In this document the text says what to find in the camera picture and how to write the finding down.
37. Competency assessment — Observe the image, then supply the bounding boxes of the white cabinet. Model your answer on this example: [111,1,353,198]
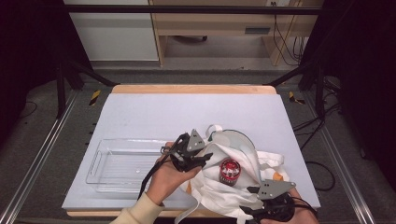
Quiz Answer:
[61,0,160,62]

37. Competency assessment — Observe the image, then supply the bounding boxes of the person's right hand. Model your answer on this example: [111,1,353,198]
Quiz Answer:
[259,188,320,224]

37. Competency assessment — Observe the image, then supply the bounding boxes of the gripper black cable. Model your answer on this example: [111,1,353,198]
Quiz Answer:
[288,195,319,219]
[137,136,188,201]

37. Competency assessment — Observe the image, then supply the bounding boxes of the aluminium floor rail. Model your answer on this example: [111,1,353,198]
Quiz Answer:
[303,91,376,224]
[0,89,81,224]

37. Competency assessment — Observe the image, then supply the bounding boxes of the black metal stand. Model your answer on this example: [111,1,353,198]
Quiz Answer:
[55,58,120,119]
[263,61,327,119]

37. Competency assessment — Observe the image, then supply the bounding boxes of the black hanging desk cables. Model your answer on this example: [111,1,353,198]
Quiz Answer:
[272,2,308,67]

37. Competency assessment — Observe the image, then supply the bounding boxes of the yellow tool floor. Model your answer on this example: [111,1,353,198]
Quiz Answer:
[287,91,306,105]
[89,89,103,107]

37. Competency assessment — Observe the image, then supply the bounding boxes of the pale grey table mat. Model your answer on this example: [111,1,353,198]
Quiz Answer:
[61,92,322,210]

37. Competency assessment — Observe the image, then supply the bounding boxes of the yellow tool left floor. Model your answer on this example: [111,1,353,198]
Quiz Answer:
[89,89,103,107]

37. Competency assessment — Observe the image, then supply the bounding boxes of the white printed tote bag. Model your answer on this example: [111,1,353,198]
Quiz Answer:
[173,123,291,224]

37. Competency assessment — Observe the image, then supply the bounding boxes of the dark curtain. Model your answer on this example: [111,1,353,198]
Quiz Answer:
[0,0,92,147]
[298,0,396,190]

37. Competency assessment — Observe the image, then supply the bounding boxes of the person's left hand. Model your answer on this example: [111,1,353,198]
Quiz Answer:
[145,141,203,207]

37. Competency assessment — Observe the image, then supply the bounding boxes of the thin black floor cable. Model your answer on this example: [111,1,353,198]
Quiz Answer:
[18,100,38,121]

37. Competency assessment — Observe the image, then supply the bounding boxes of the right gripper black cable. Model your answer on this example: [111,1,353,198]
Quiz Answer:
[288,195,319,219]

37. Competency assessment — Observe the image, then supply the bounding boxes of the black horizontal frame bar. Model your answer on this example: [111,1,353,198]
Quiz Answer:
[60,4,323,16]

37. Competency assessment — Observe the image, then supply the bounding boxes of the light wooden desk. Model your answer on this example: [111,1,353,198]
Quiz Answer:
[148,0,325,67]

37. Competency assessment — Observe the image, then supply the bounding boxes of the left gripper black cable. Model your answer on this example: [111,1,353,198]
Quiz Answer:
[137,136,188,201]

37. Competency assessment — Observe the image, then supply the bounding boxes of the looped black floor cable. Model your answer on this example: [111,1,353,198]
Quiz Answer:
[304,161,337,192]

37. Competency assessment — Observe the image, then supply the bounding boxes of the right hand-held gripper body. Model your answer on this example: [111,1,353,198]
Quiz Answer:
[247,178,297,224]

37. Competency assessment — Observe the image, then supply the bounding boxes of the yellow tool right floor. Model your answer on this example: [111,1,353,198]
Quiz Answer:
[287,91,306,105]

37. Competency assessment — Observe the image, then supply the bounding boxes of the clear plastic tray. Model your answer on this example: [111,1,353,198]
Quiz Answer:
[85,138,176,194]

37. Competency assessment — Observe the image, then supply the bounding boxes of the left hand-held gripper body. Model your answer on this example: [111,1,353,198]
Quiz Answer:
[160,128,207,173]

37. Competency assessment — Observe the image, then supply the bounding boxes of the black floor cables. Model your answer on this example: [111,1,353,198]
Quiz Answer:
[292,74,343,151]

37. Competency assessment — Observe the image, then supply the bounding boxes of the wooden table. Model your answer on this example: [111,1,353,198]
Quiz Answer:
[65,84,318,218]

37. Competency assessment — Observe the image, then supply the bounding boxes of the red can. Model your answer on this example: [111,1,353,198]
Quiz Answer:
[218,158,242,188]

